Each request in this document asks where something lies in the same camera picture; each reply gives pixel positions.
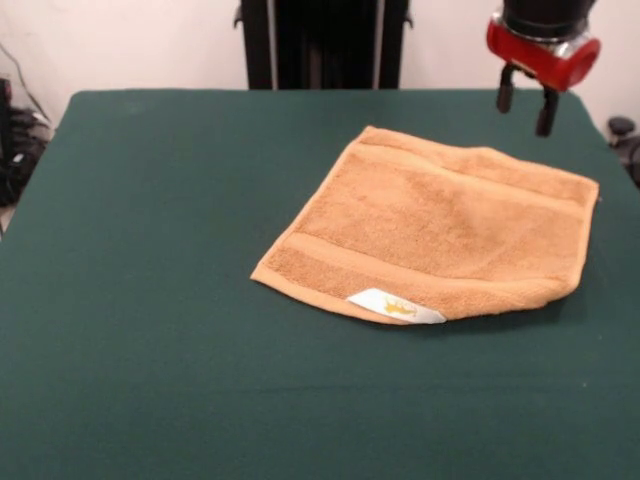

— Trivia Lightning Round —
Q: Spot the black equipment pile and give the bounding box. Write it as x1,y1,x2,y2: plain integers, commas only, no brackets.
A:
0,77,54,209

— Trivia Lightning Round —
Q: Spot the orange-tan terry towel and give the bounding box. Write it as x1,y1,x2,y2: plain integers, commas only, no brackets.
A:
249,124,600,326

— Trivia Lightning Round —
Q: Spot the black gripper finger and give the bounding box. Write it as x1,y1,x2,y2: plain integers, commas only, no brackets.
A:
534,85,560,138
495,62,521,115

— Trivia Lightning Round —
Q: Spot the black round-headed stand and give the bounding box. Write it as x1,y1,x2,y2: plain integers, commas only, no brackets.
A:
607,115,640,189

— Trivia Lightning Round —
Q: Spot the dark green table cloth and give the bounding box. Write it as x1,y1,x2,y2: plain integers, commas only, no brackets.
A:
0,88,640,480

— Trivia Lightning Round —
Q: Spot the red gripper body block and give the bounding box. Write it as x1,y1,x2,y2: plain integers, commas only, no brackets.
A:
486,12,602,94

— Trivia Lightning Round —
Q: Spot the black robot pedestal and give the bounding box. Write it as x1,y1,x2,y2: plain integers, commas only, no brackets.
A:
232,0,415,91

